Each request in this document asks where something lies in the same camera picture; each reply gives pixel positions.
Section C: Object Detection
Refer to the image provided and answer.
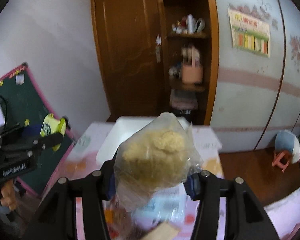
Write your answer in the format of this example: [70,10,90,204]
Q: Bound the white plastic storage bin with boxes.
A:
[96,115,191,167]

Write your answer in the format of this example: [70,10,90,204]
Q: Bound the brown wooden door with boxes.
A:
[91,0,165,119]

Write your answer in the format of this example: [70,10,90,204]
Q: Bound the white pillow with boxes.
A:
[264,187,300,239]

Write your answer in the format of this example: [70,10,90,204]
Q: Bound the beige paper snack bag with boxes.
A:
[142,222,180,240]

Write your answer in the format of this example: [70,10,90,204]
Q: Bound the colourful wall poster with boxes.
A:
[228,8,271,57]

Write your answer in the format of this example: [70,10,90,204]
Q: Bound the wooden corner shelf unit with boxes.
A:
[158,0,219,126]

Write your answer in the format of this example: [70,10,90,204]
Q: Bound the pink storage basket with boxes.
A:
[181,46,203,84]

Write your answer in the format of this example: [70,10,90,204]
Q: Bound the pink plastic stool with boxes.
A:
[271,150,292,173]

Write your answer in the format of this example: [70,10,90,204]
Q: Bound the white cylinder bottle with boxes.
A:
[187,14,194,34]

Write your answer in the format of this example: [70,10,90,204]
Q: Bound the green chalkboard pink frame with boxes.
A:
[0,62,76,197]

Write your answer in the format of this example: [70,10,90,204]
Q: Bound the folded pink towels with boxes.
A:
[170,89,198,110]

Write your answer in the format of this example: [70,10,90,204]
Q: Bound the blue white cushion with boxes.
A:
[274,130,300,164]

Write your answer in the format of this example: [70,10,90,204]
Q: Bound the yellow green snack packet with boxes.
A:
[40,113,68,137]

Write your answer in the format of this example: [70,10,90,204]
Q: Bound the clear bag yellow puffs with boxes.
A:
[114,113,204,212]

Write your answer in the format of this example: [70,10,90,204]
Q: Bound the person's left hand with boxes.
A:
[0,180,17,211]

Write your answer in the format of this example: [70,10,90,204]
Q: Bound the blue white snack packet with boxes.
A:
[132,184,187,223]

